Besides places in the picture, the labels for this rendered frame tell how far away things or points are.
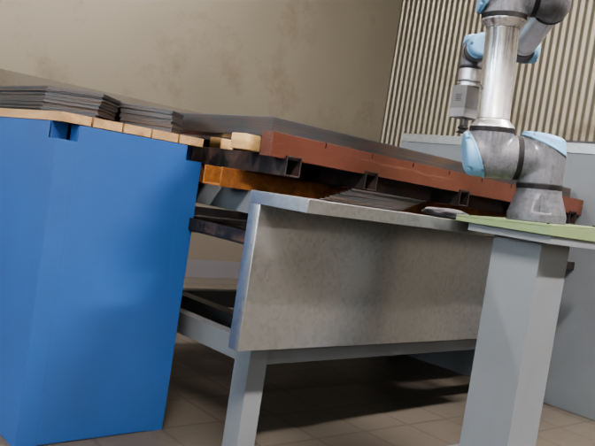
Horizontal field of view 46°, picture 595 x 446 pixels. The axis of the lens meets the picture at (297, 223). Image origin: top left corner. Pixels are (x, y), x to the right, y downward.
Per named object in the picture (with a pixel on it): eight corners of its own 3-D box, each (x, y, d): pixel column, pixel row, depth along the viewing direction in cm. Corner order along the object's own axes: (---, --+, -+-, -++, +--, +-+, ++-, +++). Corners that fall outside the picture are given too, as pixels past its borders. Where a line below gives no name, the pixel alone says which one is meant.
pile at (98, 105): (-48, 105, 219) (-45, 86, 219) (73, 127, 247) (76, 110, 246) (60, 111, 161) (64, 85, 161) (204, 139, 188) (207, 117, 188)
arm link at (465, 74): (454, 68, 234) (470, 73, 239) (452, 82, 234) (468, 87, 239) (472, 66, 228) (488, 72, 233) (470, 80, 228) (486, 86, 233)
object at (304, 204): (249, 202, 167) (251, 189, 167) (529, 238, 256) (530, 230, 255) (306, 212, 153) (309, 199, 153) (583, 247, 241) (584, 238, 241)
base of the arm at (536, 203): (577, 225, 186) (582, 188, 185) (543, 223, 177) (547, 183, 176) (528, 219, 198) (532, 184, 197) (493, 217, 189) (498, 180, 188)
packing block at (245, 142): (229, 147, 179) (231, 132, 179) (244, 150, 182) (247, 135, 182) (243, 149, 175) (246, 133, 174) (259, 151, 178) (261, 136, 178)
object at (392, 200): (285, 195, 174) (288, 178, 173) (389, 209, 200) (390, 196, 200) (320, 200, 164) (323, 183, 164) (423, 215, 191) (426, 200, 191)
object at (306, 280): (227, 347, 169) (249, 202, 167) (513, 333, 257) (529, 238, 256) (237, 351, 166) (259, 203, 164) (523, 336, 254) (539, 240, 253)
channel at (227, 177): (202, 183, 186) (204, 164, 186) (526, 229, 298) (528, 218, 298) (220, 186, 180) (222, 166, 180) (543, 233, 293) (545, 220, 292)
